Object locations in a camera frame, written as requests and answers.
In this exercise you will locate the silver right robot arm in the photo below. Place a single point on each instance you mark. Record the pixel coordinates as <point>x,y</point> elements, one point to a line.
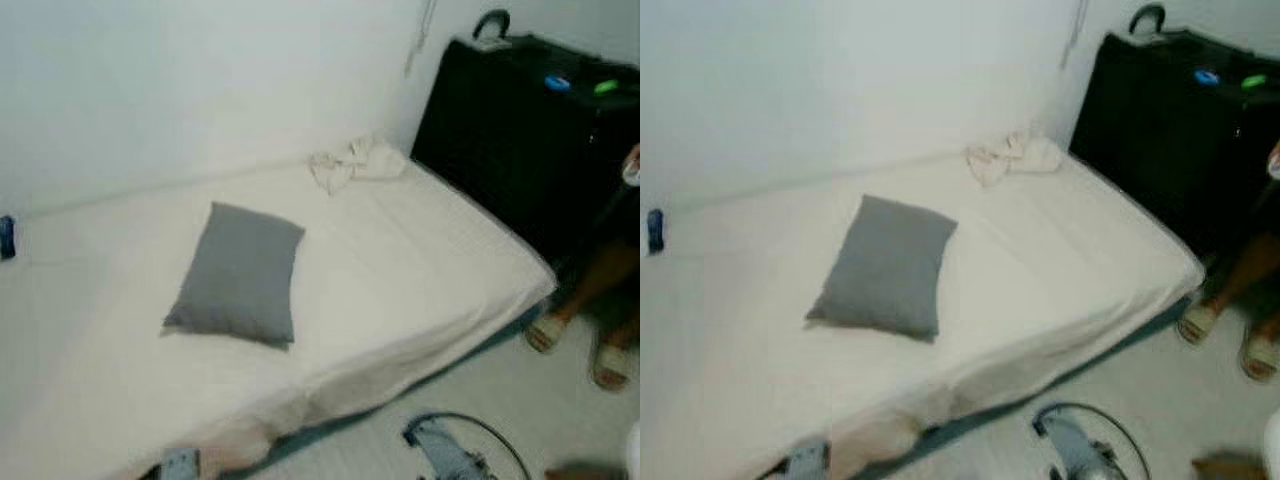
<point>1075,448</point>
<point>445,455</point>

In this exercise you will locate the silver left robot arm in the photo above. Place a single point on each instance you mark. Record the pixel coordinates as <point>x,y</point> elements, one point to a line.
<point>180,465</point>
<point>808,460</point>

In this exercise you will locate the grey pillow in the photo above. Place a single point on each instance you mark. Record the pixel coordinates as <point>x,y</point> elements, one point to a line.
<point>240,270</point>
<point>890,262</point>

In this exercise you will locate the small blue bottle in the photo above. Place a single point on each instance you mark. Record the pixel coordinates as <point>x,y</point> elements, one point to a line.
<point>655,230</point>
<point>6,238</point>

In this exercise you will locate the person's bare leg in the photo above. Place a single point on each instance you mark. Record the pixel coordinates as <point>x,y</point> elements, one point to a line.
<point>605,275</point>
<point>1250,268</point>

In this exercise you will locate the beige sandal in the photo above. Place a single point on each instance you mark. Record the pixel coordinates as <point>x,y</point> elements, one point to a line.
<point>1198,322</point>
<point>1260,355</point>
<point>610,365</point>
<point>546,332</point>

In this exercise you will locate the black suitcase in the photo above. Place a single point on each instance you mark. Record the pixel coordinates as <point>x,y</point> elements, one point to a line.
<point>1160,140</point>
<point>510,150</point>

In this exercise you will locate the brown blurry object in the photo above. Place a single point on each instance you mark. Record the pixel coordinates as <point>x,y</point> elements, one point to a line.
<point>585,472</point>
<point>1228,467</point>

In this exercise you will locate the white sheeted mattress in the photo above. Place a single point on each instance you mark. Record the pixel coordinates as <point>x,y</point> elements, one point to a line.
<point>400,260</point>
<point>1050,250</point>

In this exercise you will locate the teal bed base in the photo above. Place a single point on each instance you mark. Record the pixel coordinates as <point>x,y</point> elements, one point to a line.
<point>1060,380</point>
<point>440,375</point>

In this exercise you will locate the white suitcase tag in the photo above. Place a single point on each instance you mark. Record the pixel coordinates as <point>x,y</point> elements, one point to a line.
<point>491,44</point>
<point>1150,36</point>

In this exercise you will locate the crumpled white cloth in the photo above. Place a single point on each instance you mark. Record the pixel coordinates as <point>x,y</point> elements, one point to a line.
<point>1015,155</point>
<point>355,162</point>

